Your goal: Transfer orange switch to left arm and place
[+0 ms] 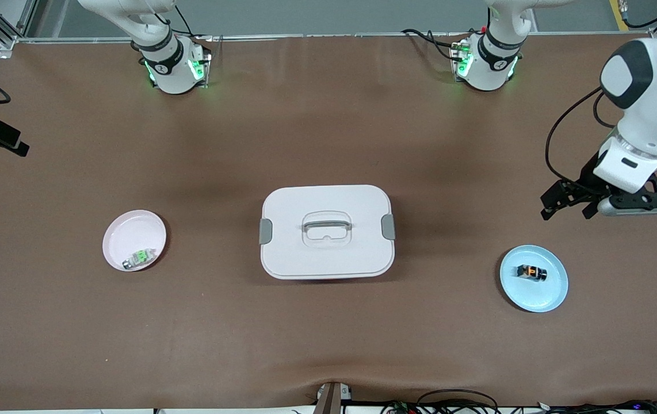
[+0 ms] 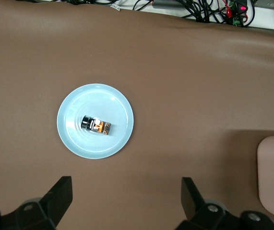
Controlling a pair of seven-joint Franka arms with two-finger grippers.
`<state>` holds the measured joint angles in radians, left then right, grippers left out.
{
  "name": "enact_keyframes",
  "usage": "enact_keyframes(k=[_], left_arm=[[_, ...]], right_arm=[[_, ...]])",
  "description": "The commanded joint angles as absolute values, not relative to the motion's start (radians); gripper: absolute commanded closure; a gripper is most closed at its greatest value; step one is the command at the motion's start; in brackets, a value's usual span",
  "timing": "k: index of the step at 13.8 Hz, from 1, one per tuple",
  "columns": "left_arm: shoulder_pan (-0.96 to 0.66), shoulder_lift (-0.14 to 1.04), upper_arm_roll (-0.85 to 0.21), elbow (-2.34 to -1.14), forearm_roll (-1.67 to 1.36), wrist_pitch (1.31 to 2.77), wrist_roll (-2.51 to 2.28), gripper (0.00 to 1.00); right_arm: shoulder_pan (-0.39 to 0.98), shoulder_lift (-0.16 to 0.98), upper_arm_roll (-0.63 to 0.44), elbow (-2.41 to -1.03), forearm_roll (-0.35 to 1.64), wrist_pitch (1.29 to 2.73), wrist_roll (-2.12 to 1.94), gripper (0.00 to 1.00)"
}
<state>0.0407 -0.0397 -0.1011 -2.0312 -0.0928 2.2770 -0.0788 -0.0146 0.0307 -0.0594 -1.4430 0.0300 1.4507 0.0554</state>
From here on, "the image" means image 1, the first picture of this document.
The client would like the orange push button switch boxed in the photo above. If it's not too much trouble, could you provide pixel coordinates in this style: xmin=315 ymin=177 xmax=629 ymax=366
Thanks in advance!
xmin=515 ymin=263 xmax=548 ymax=283

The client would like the white lidded box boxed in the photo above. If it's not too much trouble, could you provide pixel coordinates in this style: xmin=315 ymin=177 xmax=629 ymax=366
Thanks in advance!
xmin=259 ymin=185 xmax=396 ymax=281

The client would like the light blue round plate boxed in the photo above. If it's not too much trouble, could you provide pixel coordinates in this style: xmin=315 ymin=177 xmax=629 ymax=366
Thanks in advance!
xmin=499 ymin=245 xmax=569 ymax=313

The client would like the pink round plate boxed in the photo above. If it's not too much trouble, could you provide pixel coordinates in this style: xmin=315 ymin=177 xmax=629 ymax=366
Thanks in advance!
xmin=102 ymin=210 xmax=167 ymax=272

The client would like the green push button switch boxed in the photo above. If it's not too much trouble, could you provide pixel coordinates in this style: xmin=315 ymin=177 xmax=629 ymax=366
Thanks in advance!
xmin=123 ymin=248 xmax=157 ymax=270

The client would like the black cable bundle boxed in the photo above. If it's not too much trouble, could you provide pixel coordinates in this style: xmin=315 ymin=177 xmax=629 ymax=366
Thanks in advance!
xmin=380 ymin=398 xmax=657 ymax=414

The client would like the black base cable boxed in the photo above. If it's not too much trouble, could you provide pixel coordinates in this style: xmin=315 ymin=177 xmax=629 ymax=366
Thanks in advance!
xmin=401 ymin=28 xmax=461 ymax=63

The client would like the black cable loop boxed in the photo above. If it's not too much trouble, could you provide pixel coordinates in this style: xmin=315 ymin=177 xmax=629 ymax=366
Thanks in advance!
xmin=417 ymin=389 xmax=500 ymax=414

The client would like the metal table edge rail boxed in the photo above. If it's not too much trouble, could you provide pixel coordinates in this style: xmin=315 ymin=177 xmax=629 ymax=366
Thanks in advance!
xmin=15 ymin=32 xmax=651 ymax=44

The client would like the brown camera mount bracket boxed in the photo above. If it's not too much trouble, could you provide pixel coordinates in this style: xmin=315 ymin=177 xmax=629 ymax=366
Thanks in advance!
xmin=314 ymin=381 xmax=353 ymax=414

